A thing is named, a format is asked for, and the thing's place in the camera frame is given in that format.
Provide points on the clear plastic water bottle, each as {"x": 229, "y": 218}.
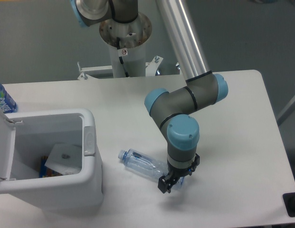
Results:
{"x": 143, "y": 165}

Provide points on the white metal stand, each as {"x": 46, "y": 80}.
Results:
{"x": 286, "y": 111}

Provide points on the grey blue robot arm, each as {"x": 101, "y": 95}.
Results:
{"x": 170, "y": 110}

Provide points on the white base bracket frame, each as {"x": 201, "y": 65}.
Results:
{"x": 156, "y": 67}

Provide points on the white trash can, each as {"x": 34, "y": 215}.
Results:
{"x": 26, "y": 137}

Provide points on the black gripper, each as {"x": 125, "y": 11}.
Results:
{"x": 179, "y": 166}

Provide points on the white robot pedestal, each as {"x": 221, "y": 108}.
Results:
{"x": 126, "y": 40}

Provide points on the blue snack wrapper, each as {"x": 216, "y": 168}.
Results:
{"x": 45, "y": 171}

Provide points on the black table clamp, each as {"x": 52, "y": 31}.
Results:
{"x": 289, "y": 200}

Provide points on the blue labelled bottle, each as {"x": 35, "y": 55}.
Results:
{"x": 7, "y": 103}

